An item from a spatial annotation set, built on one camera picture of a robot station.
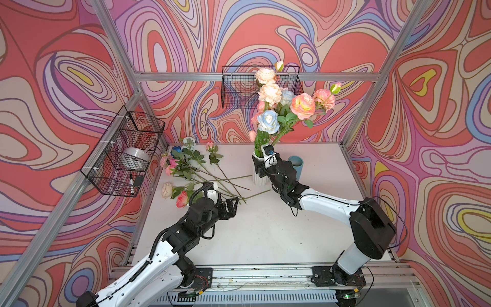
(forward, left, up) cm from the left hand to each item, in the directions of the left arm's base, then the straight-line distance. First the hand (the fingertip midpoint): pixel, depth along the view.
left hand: (234, 200), depth 74 cm
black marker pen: (+4, +39, +6) cm, 40 cm away
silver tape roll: (+10, +37, +13) cm, 40 cm away
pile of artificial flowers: (+30, +28, -14) cm, 44 cm away
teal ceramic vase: (+19, -28, 0) cm, 34 cm away
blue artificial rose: (+38, +34, -9) cm, 52 cm away
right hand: (+19, -11, +5) cm, 22 cm away
